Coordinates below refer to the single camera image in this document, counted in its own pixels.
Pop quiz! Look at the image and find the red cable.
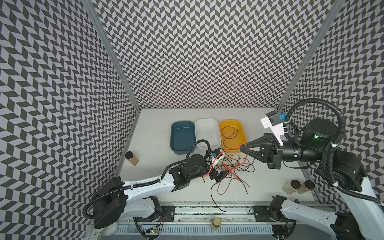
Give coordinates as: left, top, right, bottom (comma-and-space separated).
202, 143, 251, 196
221, 125, 239, 145

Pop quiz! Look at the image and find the cable pile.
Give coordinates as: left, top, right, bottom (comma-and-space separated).
209, 152, 256, 213

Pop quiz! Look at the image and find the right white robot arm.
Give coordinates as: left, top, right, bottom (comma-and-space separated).
240, 98, 384, 240

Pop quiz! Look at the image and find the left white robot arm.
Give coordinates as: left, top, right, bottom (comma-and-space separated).
82, 140, 226, 229

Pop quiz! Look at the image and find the yellow tray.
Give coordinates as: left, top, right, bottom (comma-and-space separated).
219, 120, 248, 154

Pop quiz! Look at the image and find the dark teal tray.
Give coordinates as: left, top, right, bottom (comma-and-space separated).
170, 121, 196, 155

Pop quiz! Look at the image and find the white tray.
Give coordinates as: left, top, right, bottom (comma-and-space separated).
195, 118, 222, 150

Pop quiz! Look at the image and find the brass knob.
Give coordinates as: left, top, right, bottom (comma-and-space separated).
211, 218, 221, 229

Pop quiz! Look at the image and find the left spice jar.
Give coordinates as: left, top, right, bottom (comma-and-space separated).
125, 151, 139, 166

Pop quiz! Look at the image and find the aluminium front rail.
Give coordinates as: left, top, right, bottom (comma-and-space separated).
92, 202, 340, 225

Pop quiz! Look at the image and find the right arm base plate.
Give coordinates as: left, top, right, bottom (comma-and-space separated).
252, 206, 287, 222

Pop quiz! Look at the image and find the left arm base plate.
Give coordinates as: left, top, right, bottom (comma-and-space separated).
136, 206, 176, 223

